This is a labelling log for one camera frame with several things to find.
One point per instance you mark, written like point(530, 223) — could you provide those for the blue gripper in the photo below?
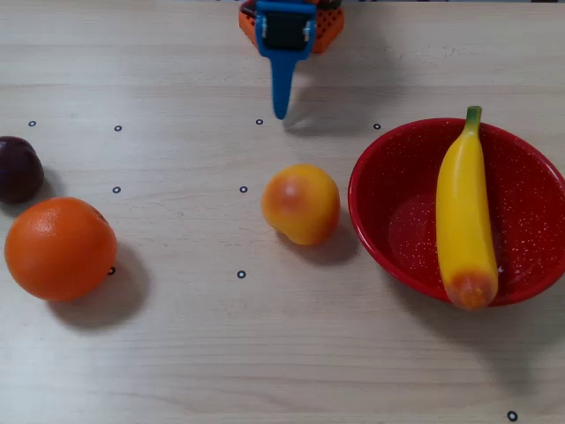
point(282, 29)

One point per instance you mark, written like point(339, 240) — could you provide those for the red speckled bowl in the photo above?
point(388, 185)

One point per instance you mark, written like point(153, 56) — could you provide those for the dark purple plastic plum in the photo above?
point(20, 172)

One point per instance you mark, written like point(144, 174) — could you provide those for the yellow plastic banana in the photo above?
point(463, 212)

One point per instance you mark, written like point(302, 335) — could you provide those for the orange plastic orange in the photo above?
point(59, 249)

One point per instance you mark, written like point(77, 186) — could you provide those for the yellow-orange plastic peach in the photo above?
point(300, 203)

